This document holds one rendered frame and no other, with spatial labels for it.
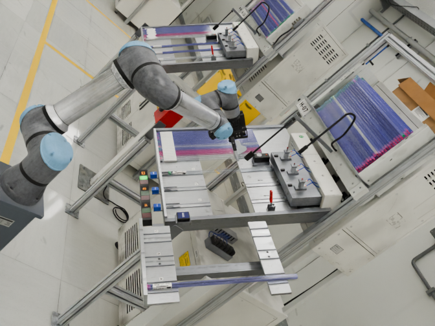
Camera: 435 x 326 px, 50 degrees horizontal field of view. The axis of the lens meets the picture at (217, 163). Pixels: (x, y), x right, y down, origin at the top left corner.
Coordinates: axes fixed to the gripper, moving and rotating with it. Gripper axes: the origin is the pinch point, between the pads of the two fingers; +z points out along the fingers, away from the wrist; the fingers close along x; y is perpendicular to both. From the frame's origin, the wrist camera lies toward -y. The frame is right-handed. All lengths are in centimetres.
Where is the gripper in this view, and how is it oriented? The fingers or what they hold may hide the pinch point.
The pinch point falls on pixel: (233, 152)
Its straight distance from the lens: 212.5
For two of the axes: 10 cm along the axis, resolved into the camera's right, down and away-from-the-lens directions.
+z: 1.6, 7.7, 6.2
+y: 9.7, -2.4, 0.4
